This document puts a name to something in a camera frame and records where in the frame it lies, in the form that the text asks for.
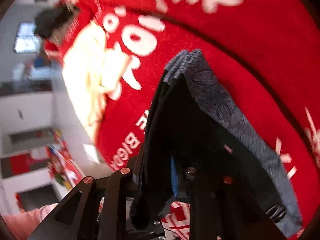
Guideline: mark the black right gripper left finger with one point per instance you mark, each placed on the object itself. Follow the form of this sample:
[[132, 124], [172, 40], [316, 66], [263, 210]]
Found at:
[[99, 209]]

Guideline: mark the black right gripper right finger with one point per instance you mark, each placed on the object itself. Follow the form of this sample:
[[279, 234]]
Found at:
[[229, 201]]

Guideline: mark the black pants with grey waistband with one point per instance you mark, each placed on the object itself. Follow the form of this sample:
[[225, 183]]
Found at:
[[194, 120]]

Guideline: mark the person's hand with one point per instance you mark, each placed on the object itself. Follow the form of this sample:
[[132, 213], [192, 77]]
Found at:
[[23, 224]]

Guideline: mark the red sofa seat cover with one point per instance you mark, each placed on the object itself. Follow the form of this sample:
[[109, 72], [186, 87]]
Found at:
[[271, 97]]

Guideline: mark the white shelving cabinet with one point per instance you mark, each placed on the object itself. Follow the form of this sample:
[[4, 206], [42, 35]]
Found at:
[[36, 104]]

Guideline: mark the red sofa back cushion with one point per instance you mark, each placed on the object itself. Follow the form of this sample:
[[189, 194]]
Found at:
[[248, 31]]

